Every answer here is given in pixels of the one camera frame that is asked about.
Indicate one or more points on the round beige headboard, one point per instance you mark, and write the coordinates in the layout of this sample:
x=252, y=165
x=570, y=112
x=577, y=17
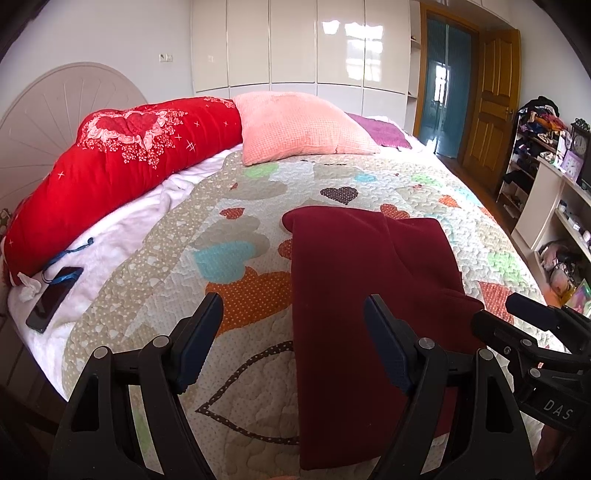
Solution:
x=46, y=101

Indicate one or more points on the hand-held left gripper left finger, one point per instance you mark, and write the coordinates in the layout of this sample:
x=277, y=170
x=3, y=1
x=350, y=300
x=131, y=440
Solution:
x=203, y=341

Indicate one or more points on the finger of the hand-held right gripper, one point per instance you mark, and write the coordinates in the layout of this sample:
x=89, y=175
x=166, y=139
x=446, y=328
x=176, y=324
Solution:
x=498, y=334
x=531, y=311

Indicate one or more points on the long red bolster pillow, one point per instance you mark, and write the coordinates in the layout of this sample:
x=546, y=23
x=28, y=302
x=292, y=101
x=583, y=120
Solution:
x=101, y=170

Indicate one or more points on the pink pillow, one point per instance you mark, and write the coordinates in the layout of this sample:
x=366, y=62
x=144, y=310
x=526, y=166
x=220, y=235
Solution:
x=295, y=124

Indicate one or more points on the white desk shelf unit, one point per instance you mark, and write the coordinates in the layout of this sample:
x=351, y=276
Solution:
x=540, y=203

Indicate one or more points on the white glossy wardrobe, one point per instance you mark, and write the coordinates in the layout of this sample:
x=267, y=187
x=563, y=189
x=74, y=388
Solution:
x=295, y=46

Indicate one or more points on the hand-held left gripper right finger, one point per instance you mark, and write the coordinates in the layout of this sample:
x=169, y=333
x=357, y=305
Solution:
x=385, y=346

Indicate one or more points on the colourful shiny bag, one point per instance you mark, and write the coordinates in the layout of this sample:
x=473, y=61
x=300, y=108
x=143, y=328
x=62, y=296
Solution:
x=577, y=297

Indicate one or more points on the crumpled white tissue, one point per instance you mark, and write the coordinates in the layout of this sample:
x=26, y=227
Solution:
x=30, y=286

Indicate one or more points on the pink bag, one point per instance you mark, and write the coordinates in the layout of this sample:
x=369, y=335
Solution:
x=556, y=267

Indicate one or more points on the open shelf rack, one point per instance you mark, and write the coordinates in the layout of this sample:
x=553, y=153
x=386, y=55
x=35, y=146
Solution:
x=519, y=180

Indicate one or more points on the black smartphone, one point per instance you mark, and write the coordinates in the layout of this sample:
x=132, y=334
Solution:
x=53, y=300

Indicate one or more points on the heart print quilted bedspread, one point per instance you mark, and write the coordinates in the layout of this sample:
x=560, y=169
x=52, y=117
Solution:
x=258, y=198

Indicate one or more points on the dark mantel clock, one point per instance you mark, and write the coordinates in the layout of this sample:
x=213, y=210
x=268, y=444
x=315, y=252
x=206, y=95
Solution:
x=580, y=141

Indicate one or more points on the blue glass door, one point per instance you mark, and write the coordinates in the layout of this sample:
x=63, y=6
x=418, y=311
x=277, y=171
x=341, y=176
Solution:
x=445, y=83

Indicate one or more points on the wooden door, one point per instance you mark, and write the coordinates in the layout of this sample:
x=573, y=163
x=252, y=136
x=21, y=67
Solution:
x=491, y=101

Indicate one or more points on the dark red garment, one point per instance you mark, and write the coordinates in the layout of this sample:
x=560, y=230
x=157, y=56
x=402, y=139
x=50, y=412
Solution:
x=351, y=277

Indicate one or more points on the purple alarm clock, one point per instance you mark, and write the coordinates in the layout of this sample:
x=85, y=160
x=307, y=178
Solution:
x=572, y=165

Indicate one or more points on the pile of clothes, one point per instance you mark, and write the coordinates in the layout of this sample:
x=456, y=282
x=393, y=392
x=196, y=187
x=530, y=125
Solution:
x=542, y=117

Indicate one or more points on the white fleece blanket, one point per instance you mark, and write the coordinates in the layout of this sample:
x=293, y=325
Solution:
x=124, y=221

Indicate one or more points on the purple pillow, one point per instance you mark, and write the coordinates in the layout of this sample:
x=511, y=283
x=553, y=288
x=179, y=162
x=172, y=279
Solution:
x=383, y=131

